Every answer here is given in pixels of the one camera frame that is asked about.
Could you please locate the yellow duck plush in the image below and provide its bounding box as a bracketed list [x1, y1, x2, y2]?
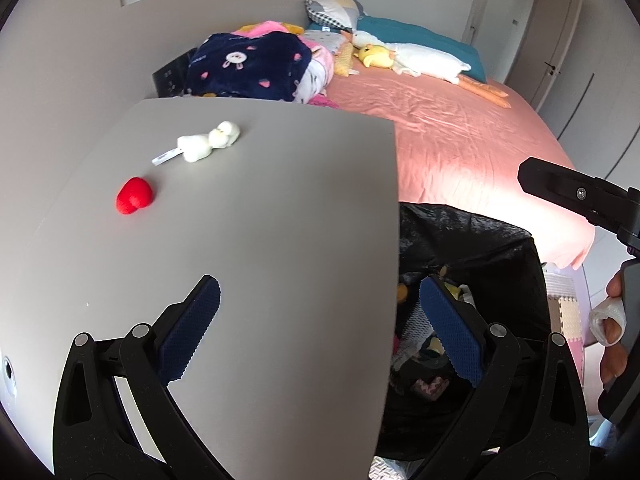
[357, 44, 396, 69]

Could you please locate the patterned grey yellow pillow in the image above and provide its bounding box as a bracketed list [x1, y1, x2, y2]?
[305, 0, 368, 33]

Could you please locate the navy printed blanket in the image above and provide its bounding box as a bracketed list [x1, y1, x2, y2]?
[182, 32, 313, 104]

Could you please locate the pastel foam puzzle mat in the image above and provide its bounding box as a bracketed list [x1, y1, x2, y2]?
[542, 270, 608, 416]

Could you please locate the beige door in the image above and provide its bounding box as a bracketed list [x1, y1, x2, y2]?
[505, 0, 583, 111]

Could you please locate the black wall panel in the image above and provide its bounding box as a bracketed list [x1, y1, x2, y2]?
[152, 49, 198, 98]

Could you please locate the white plush doll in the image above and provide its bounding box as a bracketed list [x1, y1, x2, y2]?
[151, 121, 241, 166]

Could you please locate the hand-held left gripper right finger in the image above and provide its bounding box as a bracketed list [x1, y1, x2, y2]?
[419, 274, 591, 480]

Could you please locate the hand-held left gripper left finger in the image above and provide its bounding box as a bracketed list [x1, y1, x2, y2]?
[52, 274, 236, 480]

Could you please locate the white patterned cloth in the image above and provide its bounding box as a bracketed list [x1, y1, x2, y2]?
[294, 55, 335, 103]

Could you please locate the yellow long plush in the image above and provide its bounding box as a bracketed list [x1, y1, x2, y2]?
[334, 42, 360, 77]

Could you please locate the person's right hand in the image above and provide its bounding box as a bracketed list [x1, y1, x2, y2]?
[589, 270, 629, 386]

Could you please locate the pink cloth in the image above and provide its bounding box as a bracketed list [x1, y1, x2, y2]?
[231, 20, 306, 39]

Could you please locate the bin with black bag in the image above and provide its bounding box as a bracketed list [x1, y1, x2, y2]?
[387, 201, 553, 463]

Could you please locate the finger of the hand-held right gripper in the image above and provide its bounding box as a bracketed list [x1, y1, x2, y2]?
[517, 157, 631, 234]

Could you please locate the white foam net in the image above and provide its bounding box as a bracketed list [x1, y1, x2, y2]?
[399, 307, 437, 357]

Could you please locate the red heart toy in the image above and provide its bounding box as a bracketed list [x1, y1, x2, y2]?
[116, 176, 154, 215]

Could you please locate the grey dotted pillow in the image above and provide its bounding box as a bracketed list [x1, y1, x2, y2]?
[302, 30, 349, 51]

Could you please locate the teal pillow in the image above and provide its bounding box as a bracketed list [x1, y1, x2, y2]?
[356, 15, 488, 84]

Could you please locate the white goose plush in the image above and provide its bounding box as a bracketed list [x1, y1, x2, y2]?
[351, 30, 512, 109]

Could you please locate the bed with pink sheet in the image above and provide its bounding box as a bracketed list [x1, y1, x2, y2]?
[320, 66, 597, 271]

